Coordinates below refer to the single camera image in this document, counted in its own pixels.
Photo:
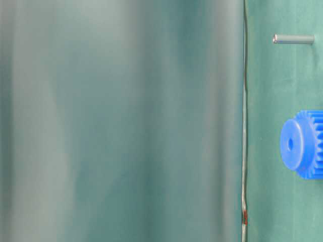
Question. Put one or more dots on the grey metal shaft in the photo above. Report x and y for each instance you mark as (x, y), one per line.
(293, 39)

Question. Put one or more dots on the blue plastic gear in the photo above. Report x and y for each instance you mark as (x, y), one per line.
(301, 144)

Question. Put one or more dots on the green table cloth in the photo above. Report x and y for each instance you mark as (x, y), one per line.
(282, 79)

